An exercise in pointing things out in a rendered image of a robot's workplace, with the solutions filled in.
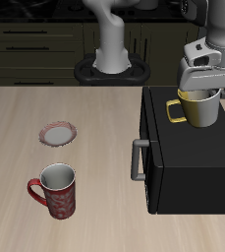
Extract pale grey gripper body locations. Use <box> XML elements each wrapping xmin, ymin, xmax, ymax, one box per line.
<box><xmin>177</xmin><ymin>57</ymin><xmax>225</xmax><ymax>94</ymax></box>

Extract white and yellow mug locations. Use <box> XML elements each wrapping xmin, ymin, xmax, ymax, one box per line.
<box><xmin>165</xmin><ymin>88</ymin><xmax>223</xmax><ymax>129</ymax></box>

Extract white plate with red rim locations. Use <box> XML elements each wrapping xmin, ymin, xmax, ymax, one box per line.
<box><xmin>38</xmin><ymin>120</ymin><xmax>79</xmax><ymax>148</ymax></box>

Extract red patterned mug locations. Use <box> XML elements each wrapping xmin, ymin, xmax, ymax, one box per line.
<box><xmin>27</xmin><ymin>161</ymin><xmax>77</xmax><ymax>221</ymax></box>

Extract black microwave oven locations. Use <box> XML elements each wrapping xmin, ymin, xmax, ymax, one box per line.
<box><xmin>130</xmin><ymin>85</ymin><xmax>225</xmax><ymax>217</ymax></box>

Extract dark kitchen cupboards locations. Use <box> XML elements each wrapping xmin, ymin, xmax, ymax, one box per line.
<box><xmin>0</xmin><ymin>0</ymin><xmax>225</xmax><ymax>88</ymax></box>

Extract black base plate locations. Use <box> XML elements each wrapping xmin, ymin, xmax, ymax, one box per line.
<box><xmin>73</xmin><ymin>52</ymin><xmax>151</xmax><ymax>84</ymax></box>

